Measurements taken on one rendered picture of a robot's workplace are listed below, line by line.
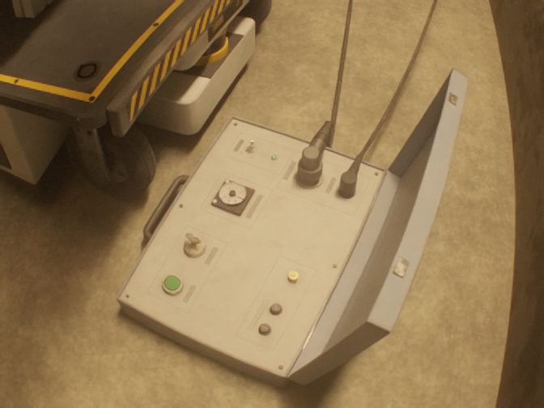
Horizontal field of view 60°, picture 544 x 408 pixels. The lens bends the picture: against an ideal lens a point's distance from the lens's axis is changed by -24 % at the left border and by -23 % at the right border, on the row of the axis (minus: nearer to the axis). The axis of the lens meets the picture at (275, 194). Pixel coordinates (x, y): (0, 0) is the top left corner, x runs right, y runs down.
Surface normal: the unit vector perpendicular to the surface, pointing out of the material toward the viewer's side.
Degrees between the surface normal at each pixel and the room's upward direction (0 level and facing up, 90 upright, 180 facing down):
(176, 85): 0
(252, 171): 0
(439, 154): 15
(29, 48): 0
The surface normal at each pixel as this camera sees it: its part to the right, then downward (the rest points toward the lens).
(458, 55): 0.00, -0.59
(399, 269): 0.23, -0.49
